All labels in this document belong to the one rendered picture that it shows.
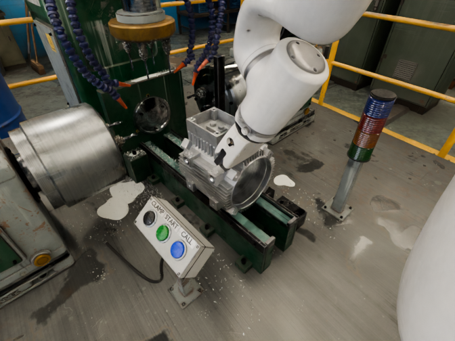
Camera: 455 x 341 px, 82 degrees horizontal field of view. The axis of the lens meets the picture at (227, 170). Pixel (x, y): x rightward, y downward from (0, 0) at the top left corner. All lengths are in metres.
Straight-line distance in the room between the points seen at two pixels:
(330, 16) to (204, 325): 0.66
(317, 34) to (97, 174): 0.62
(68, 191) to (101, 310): 0.31
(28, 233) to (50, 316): 0.21
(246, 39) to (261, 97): 0.09
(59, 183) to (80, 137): 0.12
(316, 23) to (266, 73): 0.12
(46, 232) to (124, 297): 0.25
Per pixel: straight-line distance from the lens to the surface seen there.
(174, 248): 0.51
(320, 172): 1.12
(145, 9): 0.83
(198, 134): 0.69
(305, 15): 0.30
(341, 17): 0.30
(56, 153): 0.73
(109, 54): 1.05
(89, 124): 0.76
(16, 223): 0.77
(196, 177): 0.71
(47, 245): 0.83
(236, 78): 0.98
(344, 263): 0.86
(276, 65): 0.38
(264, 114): 0.42
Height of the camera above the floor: 1.49
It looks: 40 degrees down
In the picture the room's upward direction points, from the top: straight up
